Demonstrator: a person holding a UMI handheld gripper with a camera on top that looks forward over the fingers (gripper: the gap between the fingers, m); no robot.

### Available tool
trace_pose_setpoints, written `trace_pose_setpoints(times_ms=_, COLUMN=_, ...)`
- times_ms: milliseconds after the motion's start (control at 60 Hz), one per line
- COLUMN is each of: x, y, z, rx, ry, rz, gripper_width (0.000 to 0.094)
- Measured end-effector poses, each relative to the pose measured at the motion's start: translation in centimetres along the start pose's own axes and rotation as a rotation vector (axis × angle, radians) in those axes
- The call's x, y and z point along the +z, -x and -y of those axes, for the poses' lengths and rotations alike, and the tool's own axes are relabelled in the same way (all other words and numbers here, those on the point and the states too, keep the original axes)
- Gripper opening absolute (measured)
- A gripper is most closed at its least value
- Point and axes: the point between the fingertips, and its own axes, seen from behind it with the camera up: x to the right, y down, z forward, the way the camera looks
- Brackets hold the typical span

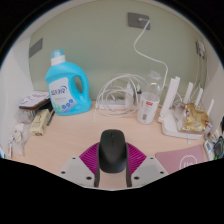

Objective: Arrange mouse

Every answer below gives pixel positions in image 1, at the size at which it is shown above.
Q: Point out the grey blank wall plate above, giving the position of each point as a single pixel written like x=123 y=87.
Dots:
x=35 y=48

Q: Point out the black computer mouse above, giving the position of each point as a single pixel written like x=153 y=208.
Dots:
x=112 y=151

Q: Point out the white router with antennas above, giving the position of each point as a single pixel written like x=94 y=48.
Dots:
x=170 y=123

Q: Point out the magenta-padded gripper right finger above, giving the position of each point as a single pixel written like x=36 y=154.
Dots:
x=136 y=158

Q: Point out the grey wall outlet plate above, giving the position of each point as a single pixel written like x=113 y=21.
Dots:
x=136 y=20

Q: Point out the clear plastic bags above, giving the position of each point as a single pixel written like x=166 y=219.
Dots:
x=21 y=138

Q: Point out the white power strip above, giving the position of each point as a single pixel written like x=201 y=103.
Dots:
x=113 y=106

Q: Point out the small white packet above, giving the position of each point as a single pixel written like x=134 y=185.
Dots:
x=10 y=146

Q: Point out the gold foil snack bag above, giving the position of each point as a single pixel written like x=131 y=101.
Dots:
x=195 y=118

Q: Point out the black zip pouch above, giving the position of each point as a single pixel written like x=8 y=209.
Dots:
x=219 y=146

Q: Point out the white wall charger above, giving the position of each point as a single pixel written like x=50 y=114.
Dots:
x=200 y=50

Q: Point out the stack of books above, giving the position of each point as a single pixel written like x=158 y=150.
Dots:
x=33 y=100

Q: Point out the clear plastic jar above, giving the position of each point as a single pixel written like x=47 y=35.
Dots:
x=148 y=108

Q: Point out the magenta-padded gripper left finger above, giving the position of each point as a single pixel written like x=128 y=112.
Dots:
x=88 y=158

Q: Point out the small yellow box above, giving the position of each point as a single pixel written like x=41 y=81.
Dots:
x=39 y=122

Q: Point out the pink mouse pad with drawing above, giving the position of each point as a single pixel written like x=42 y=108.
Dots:
x=173 y=160

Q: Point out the blue detergent bottle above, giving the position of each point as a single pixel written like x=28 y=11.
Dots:
x=63 y=91

